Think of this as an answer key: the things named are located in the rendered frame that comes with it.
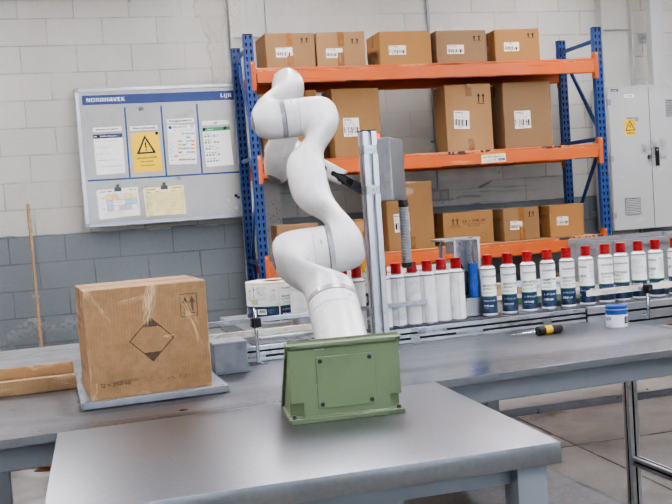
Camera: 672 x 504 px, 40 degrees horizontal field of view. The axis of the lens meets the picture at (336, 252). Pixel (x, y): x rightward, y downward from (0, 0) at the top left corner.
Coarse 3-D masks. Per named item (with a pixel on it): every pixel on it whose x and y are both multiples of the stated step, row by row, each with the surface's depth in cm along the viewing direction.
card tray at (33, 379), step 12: (0, 372) 269; (12, 372) 270; (24, 372) 271; (36, 372) 272; (48, 372) 273; (60, 372) 274; (72, 372) 275; (0, 384) 245; (12, 384) 246; (24, 384) 247; (36, 384) 248; (48, 384) 249; (60, 384) 250; (72, 384) 251; (0, 396) 245
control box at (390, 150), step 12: (384, 144) 272; (396, 144) 279; (384, 156) 272; (396, 156) 278; (384, 168) 272; (396, 168) 277; (384, 180) 273; (396, 180) 277; (384, 192) 273; (396, 192) 276
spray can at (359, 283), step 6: (354, 270) 288; (360, 270) 288; (354, 276) 288; (360, 276) 288; (354, 282) 287; (360, 282) 287; (360, 288) 287; (360, 294) 287; (360, 300) 287; (366, 312) 289; (366, 318) 289; (366, 324) 289; (366, 330) 289
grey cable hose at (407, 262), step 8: (400, 200) 281; (400, 208) 281; (400, 216) 282; (408, 216) 281; (400, 224) 282; (408, 224) 281; (400, 232) 282; (408, 232) 281; (408, 240) 281; (408, 248) 281; (408, 256) 282; (408, 264) 281
